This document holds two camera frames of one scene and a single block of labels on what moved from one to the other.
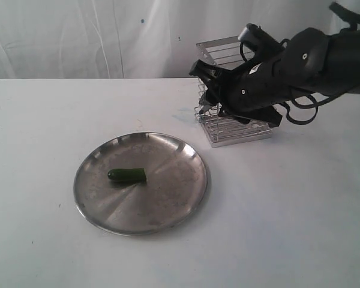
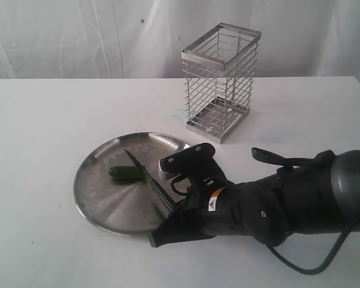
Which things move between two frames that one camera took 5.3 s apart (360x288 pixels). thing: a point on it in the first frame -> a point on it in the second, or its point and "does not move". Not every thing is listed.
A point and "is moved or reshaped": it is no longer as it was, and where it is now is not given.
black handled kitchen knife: (204, 108) -> (160, 192)
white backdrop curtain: (135, 39) does not move
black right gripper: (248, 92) -> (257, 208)
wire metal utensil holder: (218, 129) is moved or reshaped
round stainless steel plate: (176, 181) does not move
